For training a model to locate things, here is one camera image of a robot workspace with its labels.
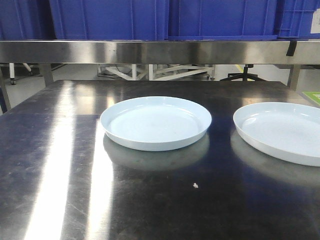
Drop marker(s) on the blue plastic bin middle-left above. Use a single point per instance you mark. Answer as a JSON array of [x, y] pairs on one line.
[[145, 20]]

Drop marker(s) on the blue plastic bin middle-right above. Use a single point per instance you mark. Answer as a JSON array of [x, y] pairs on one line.
[[239, 20]]

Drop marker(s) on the white cart leg with caster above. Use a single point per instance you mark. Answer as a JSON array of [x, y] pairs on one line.
[[12, 72]]

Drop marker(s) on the blue plastic bin right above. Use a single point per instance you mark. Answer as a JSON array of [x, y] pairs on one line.
[[293, 19]]

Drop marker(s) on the light blue plate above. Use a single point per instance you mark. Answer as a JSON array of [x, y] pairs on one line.
[[287, 131], [156, 123]]

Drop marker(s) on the blue plastic bin left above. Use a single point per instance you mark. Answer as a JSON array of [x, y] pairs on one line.
[[26, 20]]

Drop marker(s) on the black tape strip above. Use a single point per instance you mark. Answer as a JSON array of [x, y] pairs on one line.
[[291, 48]]

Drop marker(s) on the black office chair base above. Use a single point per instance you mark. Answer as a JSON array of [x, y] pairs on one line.
[[244, 76]]

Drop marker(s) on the white metal frame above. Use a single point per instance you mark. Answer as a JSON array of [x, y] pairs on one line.
[[154, 72]]

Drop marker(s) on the white label on bin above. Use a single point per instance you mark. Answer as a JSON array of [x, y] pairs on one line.
[[315, 24]]

